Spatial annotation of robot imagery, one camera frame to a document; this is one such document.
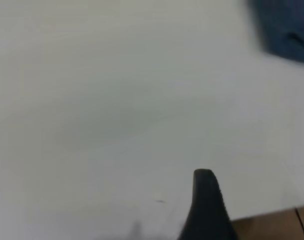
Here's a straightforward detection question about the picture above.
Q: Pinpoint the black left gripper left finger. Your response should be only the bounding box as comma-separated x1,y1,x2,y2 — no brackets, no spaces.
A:
178,169,209,240

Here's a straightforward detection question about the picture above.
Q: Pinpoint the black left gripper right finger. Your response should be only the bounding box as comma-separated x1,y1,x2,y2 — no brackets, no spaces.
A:
203,169,240,240

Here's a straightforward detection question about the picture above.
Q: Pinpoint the white table cover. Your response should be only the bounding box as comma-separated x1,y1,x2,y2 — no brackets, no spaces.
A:
0,0,304,240

